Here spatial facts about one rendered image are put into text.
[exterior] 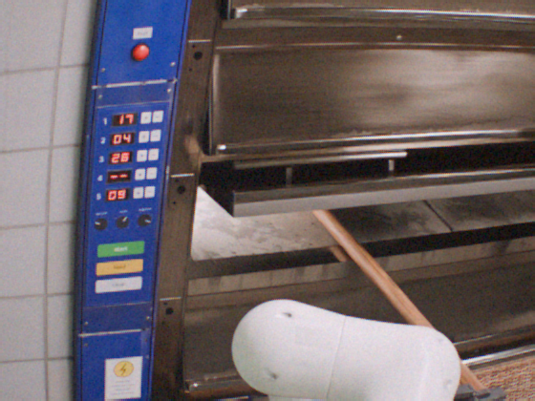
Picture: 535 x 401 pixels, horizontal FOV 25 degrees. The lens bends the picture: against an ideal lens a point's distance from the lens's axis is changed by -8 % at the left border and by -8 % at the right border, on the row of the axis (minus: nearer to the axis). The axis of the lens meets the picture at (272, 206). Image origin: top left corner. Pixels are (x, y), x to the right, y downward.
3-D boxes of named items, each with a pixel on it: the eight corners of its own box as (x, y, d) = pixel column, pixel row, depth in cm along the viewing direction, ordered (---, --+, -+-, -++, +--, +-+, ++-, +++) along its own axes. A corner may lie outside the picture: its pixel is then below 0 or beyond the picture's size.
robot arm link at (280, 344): (324, 404, 146) (347, 306, 148) (218, 382, 147) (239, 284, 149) (326, 408, 163) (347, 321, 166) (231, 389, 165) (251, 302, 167)
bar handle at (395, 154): (233, 196, 216) (229, 193, 217) (404, 181, 229) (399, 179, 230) (235, 163, 214) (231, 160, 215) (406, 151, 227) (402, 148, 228)
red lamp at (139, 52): (128, 60, 204) (133, 28, 201) (147, 58, 205) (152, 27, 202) (131, 64, 202) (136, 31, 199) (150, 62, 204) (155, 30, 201)
